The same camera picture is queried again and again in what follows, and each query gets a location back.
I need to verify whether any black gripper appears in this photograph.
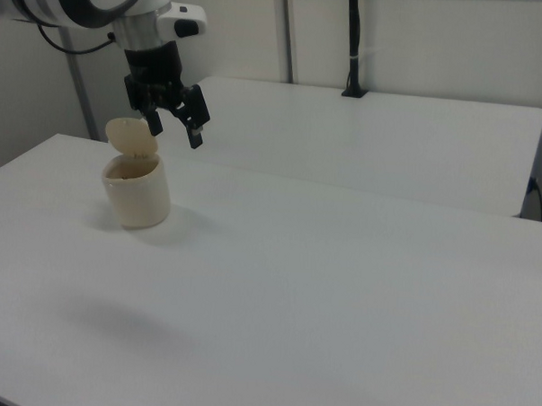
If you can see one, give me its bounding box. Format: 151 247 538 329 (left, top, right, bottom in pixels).
120 38 215 152

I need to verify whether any beige trash bin with lid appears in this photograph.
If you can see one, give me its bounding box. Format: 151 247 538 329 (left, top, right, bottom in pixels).
99 116 175 232

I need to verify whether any white side table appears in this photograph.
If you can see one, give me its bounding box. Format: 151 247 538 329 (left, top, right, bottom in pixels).
135 73 542 220

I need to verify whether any black pole with clamp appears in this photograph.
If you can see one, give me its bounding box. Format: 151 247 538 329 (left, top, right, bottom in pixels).
341 0 373 100

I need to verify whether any grey metal wall post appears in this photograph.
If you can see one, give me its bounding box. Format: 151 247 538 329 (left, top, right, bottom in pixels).
275 0 304 85
52 25 105 143

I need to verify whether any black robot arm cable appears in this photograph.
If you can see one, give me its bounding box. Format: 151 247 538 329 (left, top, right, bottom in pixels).
34 21 117 57

